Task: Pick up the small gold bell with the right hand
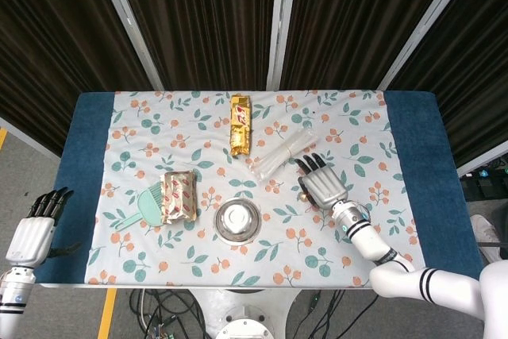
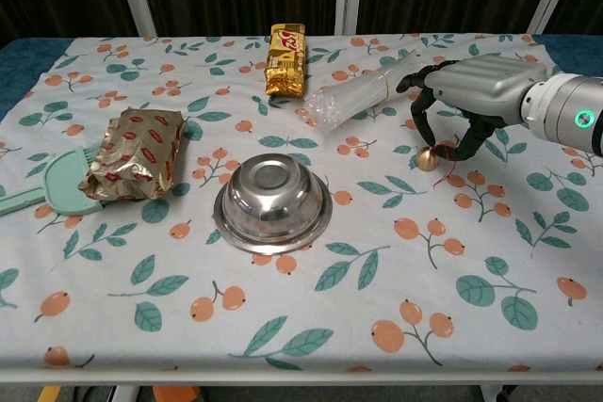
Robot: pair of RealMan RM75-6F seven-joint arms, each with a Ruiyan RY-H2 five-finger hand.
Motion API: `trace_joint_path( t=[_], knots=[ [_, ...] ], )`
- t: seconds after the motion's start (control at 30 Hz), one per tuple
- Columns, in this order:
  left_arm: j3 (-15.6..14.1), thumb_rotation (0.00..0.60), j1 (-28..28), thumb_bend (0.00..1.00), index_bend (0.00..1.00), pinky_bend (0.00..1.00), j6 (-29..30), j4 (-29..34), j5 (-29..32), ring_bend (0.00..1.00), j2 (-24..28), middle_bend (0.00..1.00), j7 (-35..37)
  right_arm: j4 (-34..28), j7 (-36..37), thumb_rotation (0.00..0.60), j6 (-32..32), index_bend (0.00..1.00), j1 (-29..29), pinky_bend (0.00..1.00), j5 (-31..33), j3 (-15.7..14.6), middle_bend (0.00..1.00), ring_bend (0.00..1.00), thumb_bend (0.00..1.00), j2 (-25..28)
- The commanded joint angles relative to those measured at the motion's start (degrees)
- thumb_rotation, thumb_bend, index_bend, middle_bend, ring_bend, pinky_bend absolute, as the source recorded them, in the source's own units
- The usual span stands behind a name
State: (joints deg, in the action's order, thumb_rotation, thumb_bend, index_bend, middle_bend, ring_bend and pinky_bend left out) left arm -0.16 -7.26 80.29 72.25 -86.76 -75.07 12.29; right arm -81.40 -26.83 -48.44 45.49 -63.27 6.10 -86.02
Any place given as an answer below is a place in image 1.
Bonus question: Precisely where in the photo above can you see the floral white tablecloth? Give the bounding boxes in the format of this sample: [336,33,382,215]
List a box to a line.
[83,90,428,289]

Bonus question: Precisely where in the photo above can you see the blue table cover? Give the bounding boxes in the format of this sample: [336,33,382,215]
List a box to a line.
[33,91,485,288]

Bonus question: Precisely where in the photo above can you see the black equipment with cyan lights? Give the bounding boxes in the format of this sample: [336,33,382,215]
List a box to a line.
[460,164,508,205]

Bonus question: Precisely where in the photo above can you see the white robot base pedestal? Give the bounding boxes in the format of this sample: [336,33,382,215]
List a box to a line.
[190,287,302,339]

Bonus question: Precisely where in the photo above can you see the black cable tangle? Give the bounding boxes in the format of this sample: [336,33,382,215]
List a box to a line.
[129,287,207,339]
[293,289,378,339]

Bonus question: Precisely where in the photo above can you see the crumpled gold wrapper red lips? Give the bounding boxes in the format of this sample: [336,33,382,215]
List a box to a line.
[159,170,198,225]

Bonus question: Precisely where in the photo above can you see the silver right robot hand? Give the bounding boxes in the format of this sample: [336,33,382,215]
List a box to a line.
[294,152,350,211]

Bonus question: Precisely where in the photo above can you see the bundle of clear straws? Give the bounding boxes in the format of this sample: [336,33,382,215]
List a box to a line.
[248,128,320,181]

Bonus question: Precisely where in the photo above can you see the mint green brush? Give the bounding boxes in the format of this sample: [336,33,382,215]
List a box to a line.
[115,181,166,232]

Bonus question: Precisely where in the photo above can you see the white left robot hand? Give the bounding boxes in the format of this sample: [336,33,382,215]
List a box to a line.
[6,187,83,272]

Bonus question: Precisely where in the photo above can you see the small brass bell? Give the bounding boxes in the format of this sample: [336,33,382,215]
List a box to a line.
[298,191,315,213]

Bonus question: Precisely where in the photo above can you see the gold foil snack bar pack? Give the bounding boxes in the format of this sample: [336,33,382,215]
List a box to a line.
[229,94,254,156]

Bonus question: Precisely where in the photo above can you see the white partition post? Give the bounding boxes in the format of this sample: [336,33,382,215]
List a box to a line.
[379,0,483,90]
[456,147,508,176]
[91,0,164,91]
[265,0,299,91]

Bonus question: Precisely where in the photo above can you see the upturned stainless steel bowl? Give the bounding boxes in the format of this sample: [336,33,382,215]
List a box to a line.
[213,197,263,244]

